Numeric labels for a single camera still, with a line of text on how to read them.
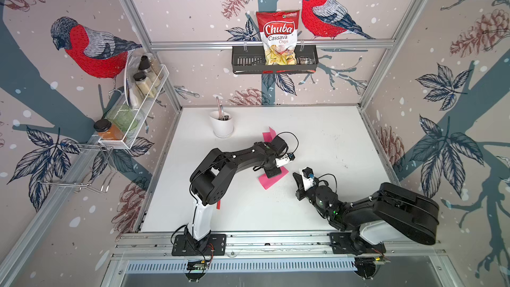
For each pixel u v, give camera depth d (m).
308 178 0.71
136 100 0.70
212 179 0.51
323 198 0.65
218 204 0.83
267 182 0.90
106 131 0.59
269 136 1.06
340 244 0.73
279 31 0.80
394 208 0.45
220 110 1.04
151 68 0.83
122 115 0.70
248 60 0.95
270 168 0.81
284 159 0.84
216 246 0.73
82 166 0.57
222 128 1.01
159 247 0.75
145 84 0.76
